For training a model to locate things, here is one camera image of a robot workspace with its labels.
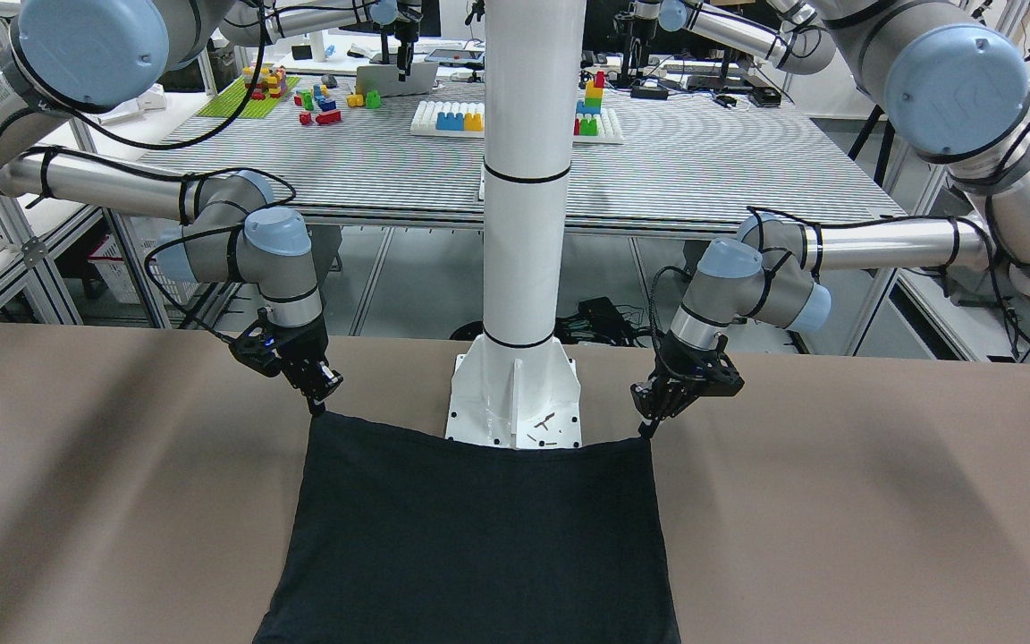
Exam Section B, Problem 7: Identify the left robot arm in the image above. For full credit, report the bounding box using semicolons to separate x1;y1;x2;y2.
632;1;1030;437

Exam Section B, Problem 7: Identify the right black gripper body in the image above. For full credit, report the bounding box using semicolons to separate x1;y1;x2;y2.
273;319;343;401

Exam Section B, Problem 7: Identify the black graphic t-shirt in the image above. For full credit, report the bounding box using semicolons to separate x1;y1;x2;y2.
254;413;681;643

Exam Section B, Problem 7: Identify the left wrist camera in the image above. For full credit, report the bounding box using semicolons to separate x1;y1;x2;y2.
700;354;745;398

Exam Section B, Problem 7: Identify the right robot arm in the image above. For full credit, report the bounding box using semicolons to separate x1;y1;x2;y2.
0;1;342;416

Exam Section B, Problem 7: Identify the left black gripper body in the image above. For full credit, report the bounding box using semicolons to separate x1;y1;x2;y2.
630;333;728;420

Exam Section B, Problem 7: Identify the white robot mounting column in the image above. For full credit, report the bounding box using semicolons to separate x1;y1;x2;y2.
445;1;586;450

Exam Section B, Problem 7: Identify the white block tray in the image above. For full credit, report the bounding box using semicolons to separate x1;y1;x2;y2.
409;98;626;146

